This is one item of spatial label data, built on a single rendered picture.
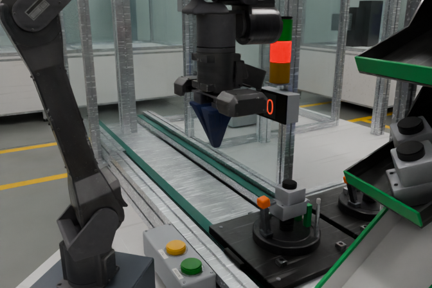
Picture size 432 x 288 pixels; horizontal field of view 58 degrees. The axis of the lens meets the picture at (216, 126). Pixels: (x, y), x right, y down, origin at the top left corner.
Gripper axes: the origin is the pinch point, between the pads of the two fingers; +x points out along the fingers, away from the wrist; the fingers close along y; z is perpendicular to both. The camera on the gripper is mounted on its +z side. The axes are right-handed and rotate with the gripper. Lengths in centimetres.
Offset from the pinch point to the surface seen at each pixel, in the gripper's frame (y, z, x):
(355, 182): -17.2, 12.2, 5.5
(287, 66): 21.6, 31.7, -4.7
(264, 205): 4.0, 13.1, 18.9
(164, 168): 65, 17, 34
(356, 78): 333, 424, 73
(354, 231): -0.7, 34.1, 28.4
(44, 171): 323, -1, 126
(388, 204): -23.3, 11.3, 5.8
